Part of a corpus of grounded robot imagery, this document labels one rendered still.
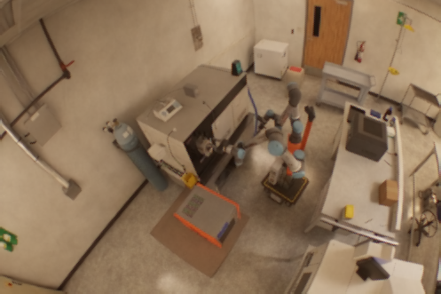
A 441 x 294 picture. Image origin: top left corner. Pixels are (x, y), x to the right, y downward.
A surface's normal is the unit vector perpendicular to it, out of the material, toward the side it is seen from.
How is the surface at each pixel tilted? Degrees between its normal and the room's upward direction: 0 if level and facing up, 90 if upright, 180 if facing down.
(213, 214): 0
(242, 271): 0
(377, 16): 90
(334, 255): 0
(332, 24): 90
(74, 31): 90
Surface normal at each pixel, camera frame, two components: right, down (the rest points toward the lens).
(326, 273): -0.13, -0.68
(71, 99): 0.83, 0.32
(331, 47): -0.53, 0.66
